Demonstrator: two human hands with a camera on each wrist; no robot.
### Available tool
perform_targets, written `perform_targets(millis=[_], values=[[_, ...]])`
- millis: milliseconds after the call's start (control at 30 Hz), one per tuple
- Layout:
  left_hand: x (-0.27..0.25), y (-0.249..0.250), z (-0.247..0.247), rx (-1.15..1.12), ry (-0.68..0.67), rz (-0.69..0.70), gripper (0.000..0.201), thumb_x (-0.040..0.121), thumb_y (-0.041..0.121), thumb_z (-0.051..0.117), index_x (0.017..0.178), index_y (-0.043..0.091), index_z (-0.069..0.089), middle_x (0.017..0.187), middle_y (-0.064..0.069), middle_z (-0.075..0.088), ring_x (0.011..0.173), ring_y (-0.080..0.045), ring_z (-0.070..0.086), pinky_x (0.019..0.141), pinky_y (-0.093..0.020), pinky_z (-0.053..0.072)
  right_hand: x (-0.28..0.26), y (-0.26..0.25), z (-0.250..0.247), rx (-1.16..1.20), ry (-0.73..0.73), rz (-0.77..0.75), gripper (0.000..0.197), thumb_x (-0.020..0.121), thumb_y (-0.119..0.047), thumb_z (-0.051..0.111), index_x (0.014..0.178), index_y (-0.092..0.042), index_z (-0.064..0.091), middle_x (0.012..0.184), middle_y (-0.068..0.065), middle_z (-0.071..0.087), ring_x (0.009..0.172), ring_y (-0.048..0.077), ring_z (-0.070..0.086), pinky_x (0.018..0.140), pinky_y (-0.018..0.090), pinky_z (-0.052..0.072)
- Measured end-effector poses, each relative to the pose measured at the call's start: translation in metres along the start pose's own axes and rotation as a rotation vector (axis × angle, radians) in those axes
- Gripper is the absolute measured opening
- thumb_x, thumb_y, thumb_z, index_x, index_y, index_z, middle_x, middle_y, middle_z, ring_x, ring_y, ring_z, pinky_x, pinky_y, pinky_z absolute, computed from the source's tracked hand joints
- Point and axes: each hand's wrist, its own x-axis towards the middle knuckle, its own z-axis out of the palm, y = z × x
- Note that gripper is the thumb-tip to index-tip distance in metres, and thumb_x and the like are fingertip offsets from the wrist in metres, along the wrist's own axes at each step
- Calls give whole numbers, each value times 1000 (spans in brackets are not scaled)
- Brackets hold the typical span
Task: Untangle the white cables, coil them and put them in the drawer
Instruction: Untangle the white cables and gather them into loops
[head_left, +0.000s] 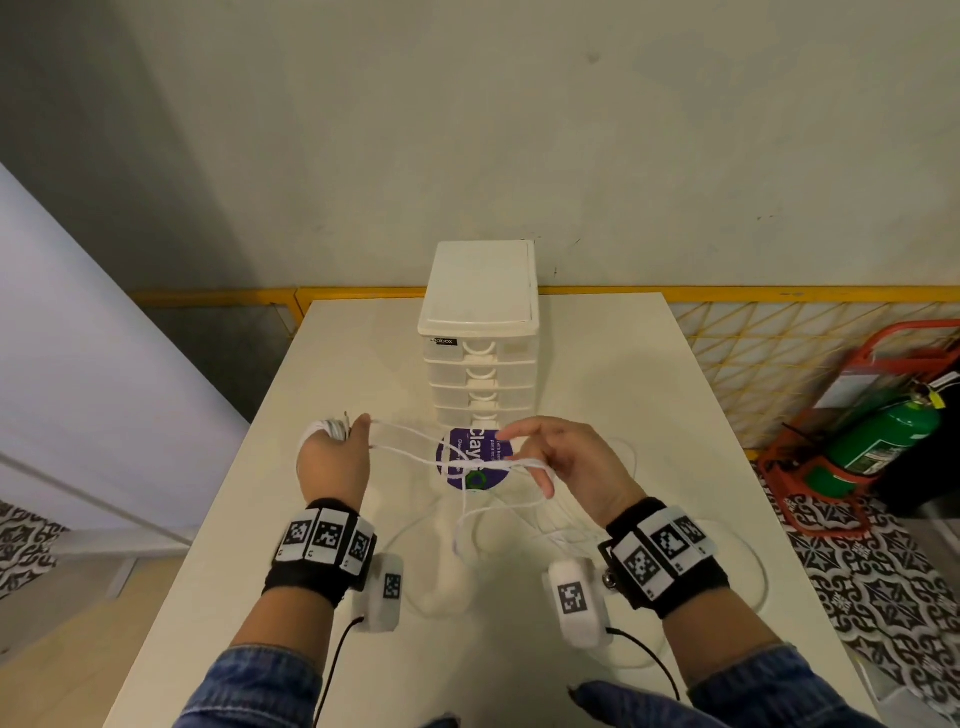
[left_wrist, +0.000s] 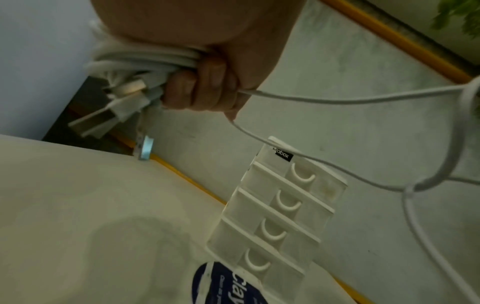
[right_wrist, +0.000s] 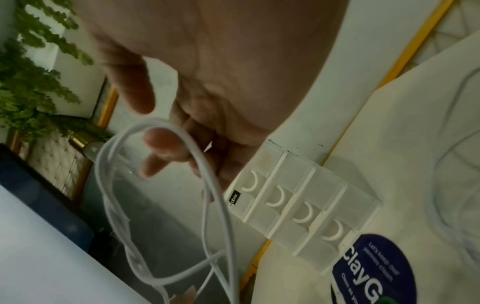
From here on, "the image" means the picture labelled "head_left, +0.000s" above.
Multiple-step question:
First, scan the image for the blue denim sleeve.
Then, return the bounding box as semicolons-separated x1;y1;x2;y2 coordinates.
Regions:
567;642;891;728
172;645;325;728

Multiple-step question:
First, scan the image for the white cable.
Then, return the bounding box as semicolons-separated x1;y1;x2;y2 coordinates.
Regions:
300;410;771;670

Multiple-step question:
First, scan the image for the yellow wire grid fence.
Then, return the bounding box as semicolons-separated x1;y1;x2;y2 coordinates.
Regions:
669;300;960;453

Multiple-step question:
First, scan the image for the purple round clay tub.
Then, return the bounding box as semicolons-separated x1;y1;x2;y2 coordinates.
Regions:
436;427;516;493

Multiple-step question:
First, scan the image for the white wrist camera with marker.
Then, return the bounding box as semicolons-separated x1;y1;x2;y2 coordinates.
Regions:
351;553;405;633
542;556;614;648

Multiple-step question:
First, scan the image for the black camera cable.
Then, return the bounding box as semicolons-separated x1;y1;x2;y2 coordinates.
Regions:
310;615;367;728
605;627;683;703

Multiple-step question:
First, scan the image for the person's left hand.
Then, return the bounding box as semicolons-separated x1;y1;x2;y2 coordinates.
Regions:
296;414;374;511

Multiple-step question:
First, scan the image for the person's left forearm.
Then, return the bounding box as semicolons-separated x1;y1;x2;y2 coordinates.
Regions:
227;585;340;676

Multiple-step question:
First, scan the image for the green fire extinguisher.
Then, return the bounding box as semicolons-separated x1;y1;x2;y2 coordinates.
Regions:
823;377;944;501

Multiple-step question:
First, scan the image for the person's right hand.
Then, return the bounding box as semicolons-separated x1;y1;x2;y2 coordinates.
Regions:
496;417;648;530

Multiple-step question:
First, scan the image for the yellow rail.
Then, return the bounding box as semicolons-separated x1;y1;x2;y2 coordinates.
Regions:
130;285;960;333

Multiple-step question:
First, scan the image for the red extinguisher stand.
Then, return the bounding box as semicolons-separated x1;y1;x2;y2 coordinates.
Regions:
756;320;960;539

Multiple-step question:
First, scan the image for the white plastic drawer unit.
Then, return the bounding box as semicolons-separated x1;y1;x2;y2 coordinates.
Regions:
417;240;542;451

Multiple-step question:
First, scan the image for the white partition panel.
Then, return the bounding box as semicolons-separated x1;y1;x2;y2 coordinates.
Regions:
0;161;252;543

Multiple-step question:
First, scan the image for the person's right forearm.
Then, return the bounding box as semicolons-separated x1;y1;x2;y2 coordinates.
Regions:
663;585;786;688

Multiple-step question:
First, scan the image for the black wristband with marker tags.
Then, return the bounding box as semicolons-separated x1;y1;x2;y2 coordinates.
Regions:
597;498;731;621
261;498;378;609

